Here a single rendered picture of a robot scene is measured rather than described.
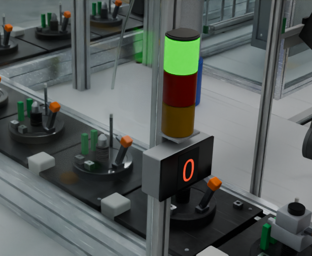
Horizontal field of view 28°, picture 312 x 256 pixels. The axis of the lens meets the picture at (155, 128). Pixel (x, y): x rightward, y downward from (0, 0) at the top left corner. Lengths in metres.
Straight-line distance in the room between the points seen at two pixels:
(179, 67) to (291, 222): 0.37
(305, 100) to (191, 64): 1.30
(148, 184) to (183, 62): 0.20
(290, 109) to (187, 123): 1.18
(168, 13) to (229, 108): 1.17
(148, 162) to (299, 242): 0.32
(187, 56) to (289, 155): 0.95
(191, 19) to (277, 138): 0.44
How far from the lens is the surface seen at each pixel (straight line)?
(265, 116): 1.35
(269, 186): 1.65
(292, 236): 1.14
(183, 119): 0.94
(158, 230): 1.07
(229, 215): 1.31
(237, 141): 1.85
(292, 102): 2.16
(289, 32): 1.34
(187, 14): 1.92
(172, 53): 0.90
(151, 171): 0.95
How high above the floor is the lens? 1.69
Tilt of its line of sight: 26 degrees down
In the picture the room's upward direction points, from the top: 2 degrees clockwise
